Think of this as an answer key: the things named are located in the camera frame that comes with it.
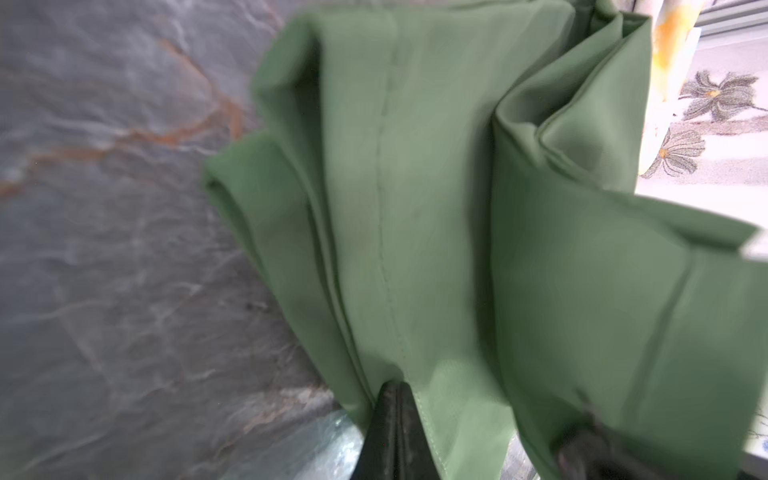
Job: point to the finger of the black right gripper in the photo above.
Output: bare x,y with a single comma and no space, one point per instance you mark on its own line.
588,451

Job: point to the dark green skirt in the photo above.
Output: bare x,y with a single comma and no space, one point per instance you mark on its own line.
445,196

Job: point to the pastel floral skirt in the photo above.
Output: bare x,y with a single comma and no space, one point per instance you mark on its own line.
674,41

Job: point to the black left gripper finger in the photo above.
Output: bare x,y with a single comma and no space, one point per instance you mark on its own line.
395,445

